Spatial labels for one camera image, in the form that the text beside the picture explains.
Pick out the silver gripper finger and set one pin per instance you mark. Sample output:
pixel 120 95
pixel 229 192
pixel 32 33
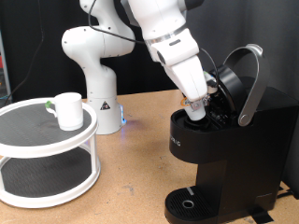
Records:
pixel 206 99
pixel 195 105

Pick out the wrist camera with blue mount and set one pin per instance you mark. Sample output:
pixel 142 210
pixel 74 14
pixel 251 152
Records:
pixel 210 81

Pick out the white two-tier turntable shelf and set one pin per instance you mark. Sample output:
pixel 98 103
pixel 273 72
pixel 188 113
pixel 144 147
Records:
pixel 28 127

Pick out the gray partition panel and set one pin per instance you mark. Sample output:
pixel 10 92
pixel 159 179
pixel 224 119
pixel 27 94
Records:
pixel 264 25

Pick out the white mug with green tag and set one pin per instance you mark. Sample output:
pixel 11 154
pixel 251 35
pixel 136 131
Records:
pixel 70 112

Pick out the black Keurig coffee machine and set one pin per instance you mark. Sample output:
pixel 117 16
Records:
pixel 243 149

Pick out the black backdrop curtain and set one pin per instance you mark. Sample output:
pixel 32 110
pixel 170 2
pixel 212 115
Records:
pixel 46 62

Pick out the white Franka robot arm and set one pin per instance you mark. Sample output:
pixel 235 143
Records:
pixel 99 87

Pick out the black tape strip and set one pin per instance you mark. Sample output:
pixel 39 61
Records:
pixel 263 216

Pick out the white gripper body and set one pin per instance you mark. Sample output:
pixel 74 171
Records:
pixel 187 77

